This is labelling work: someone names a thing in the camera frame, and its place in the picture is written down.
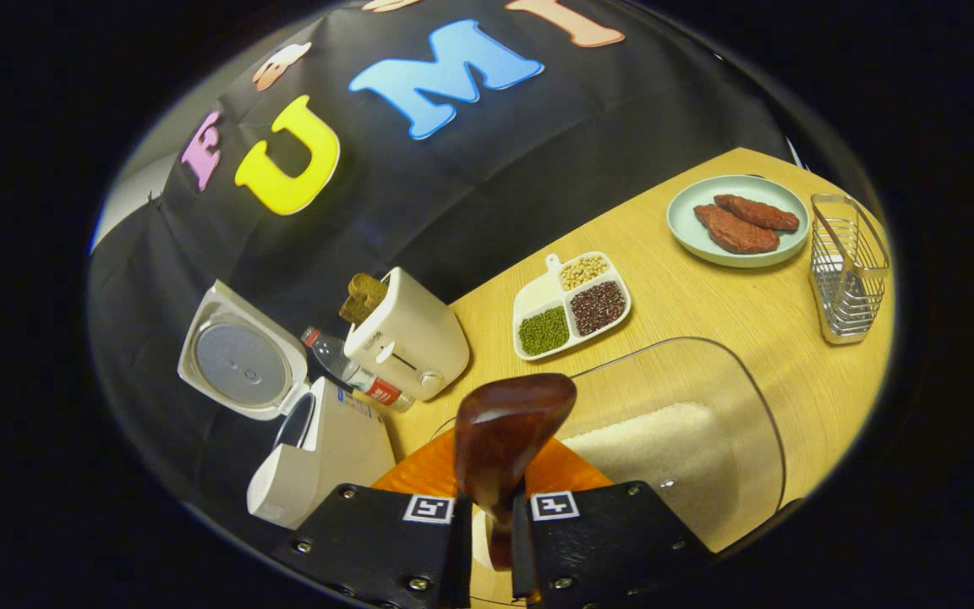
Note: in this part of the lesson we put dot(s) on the white toaster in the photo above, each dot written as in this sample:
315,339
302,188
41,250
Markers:
415,338

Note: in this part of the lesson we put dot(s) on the white rice cooker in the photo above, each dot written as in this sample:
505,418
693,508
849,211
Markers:
335,457

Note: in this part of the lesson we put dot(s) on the white divided bean dish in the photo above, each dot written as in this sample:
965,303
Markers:
571,309

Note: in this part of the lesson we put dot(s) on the brown toast slice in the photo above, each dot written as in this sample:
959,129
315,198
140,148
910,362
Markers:
363,298

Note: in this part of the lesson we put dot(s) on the clear plastic rice tray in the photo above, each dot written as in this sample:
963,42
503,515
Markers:
707,372

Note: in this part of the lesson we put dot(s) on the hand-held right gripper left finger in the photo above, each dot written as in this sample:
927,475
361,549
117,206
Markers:
377,541

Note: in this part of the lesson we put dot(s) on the white rice heap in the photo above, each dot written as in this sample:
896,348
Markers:
656,457

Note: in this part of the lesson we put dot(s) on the black backdrop cloth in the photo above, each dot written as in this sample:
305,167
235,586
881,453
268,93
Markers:
453,186

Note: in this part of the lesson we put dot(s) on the clear bottle with red label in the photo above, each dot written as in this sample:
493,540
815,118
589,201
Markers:
343,368

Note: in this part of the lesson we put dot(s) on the red meat steak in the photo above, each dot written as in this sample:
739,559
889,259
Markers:
734,233
757,213

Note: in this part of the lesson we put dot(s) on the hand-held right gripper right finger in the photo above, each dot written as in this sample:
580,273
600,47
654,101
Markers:
605,541

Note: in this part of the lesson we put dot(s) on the light green plate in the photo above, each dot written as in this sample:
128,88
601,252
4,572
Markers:
690,241

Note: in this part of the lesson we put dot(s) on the brown wooden spoon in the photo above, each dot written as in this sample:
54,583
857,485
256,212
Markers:
508,431

